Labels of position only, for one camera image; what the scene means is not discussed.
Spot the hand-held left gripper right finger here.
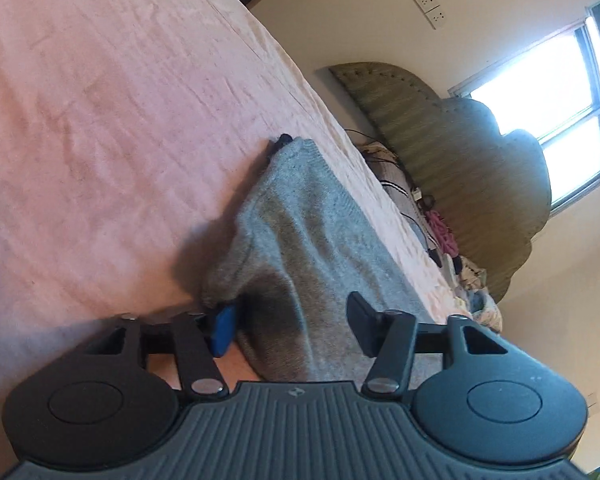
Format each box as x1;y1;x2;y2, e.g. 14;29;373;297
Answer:
346;291;511;401

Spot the grey sweater with navy sleeves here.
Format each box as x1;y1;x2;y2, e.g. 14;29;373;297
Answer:
200;134;441;385

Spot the magenta cloth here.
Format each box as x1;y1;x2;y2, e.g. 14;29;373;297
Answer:
425;210;459;257

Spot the window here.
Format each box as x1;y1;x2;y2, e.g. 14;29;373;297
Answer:
449;15;600;216

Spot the pink bed blanket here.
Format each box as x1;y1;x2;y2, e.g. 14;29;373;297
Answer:
0;0;461;411

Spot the striped pillow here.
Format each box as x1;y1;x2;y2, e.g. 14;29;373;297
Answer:
357;142;422;212

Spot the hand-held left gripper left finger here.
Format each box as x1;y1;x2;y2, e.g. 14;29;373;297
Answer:
82;305;238;403

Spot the green upholstered headboard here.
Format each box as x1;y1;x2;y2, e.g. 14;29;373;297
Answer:
328;62;552;306

